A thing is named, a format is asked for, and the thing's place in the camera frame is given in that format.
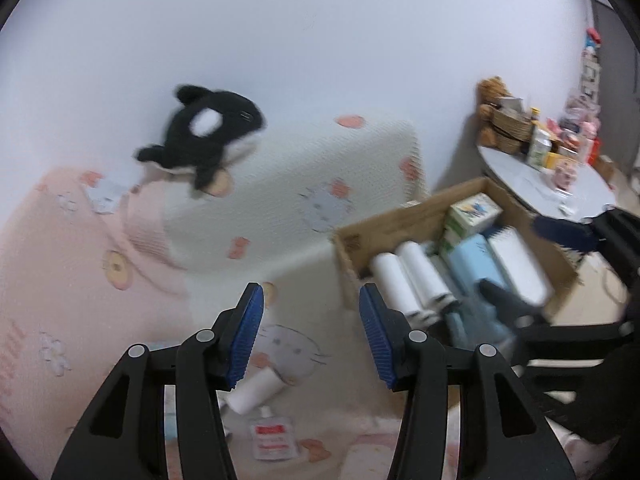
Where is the white paper roll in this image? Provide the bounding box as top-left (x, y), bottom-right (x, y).
top-left (397, 241), bottom-right (461, 318)
top-left (370, 252), bottom-right (426, 326)

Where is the pink printed cup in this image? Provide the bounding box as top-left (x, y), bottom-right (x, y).
top-left (552, 157), bottom-right (581, 191)

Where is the white flat pack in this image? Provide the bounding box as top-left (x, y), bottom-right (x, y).
top-left (485, 225), bottom-right (548, 306)

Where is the brown teddy bear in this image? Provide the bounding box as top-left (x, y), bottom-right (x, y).
top-left (475, 76), bottom-right (516, 148)

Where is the white pouch with red label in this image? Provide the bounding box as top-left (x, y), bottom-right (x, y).
top-left (249, 406), bottom-right (300, 461)

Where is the white tube bottle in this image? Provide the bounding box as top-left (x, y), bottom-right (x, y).
top-left (225, 367), bottom-right (281, 416)

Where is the dark grey door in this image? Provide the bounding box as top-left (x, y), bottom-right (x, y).
top-left (587, 0), bottom-right (640, 176)

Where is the pile of pink packages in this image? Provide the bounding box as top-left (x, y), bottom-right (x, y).
top-left (547, 90), bottom-right (603, 166)

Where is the yellow green printed carton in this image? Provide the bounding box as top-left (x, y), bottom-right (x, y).
top-left (442, 194), bottom-right (503, 248)

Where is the plain light blue pack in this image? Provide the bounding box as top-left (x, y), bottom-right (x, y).
top-left (445, 235), bottom-right (518, 356)

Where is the black white orca plush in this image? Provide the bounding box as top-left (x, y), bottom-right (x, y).
top-left (134, 84), bottom-right (266, 196)

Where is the cardboard box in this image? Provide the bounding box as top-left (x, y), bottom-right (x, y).
top-left (332, 176), bottom-right (588, 361)

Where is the cream printed pillow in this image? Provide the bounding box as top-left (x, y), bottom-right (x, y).
top-left (125, 119), bottom-right (431, 281)

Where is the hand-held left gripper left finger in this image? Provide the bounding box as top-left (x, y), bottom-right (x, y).
top-left (50, 282), bottom-right (266, 480)

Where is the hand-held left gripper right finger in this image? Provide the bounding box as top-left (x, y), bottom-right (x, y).
top-left (359, 282), bottom-right (576, 480)

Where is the pink printed bedsheet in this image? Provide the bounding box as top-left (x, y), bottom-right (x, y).
top-left (0, 165), bottom-right (501, 480)

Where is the white green bottle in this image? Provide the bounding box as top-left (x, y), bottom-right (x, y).
top-left (525, 127), bottom-right (553, 168)

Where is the grey round table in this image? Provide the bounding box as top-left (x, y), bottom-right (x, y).
top-left (475, 145), bottom-right (618, 221)

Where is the wicker basket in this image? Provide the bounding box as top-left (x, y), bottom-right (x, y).
top-left (490, 107), bottom-right (533, 156)

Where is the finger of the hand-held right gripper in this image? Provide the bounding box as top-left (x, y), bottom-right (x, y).
top-left (531, 215), bottom-right (601, 253)
top-left (477, 280), bottom-right (548, 328)

